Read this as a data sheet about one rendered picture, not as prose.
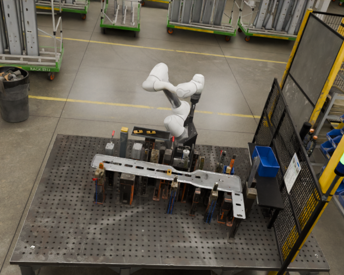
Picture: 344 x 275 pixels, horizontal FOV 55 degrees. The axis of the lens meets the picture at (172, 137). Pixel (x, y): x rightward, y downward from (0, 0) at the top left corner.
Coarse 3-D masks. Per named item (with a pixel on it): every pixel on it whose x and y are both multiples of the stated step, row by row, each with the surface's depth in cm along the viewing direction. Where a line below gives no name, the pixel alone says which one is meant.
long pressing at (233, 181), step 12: (96, 156) 305; (108, 156) 307; (96, 168) 293; (108, 168) 294; (120, 168) 297; (132, 168) 299; (144, 168) 301; (156, 168) 303; (168, 168) 306; (180, 180) 295; (192, 180) 297; (204, 180) 299; (216, 180) 302; (228, 180) 304; (240, 180) 307; (240, 192) 294
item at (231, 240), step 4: (240, 216) 272; (236, 220) 272; (240, 220) 271; (236, 224) 275; (232, 228) 280; (236, 228) 279; (228, 232) 292; (232, 232) 281; (228, 236) 288; (232, 236) 284; (228, 240) 286; (232, 240) 286
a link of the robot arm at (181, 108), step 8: (160, 64) 317; (152, 72) 313; (160, 72) 313; (160, 80) 313; (168, 96) 338; (176, 96) 344; (176, 104) 349; (184, 104) 355; (176, 112) 355; (184, 112) 357; (184, 120) 360
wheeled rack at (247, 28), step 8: (256, 0) 965; (240, 16) 990; (240, 24) 985; (248, 24) 915; (248, 32) 930; (256, 32) 935; (264, 32) 940; (272, 32) 961; (280, 32) 969; (248, 40) 948
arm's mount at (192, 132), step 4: (188, 116) 379; (188, 120) 375; (184, 124) 375; (188, 124) 370; (192, 124) 366; (188, 128) 366; (192, 128) 362; (188, 132) 362; (192, 132) 358; (196, 132) 354; (188, 136) 357; (192, 136) 353; (196, 136) 353; (184, 140) 358; (188, 140) 354; (192, 140) 356; (168, 144) 371; (176, 144) 361; (184, 144) 357; (188, 144) 358; (168, 148) 366; (176, 148) 358; (172, 152) 361; (176, 152) 362; (172, 156) 365; (176, 156) 366; (180, 156) 367
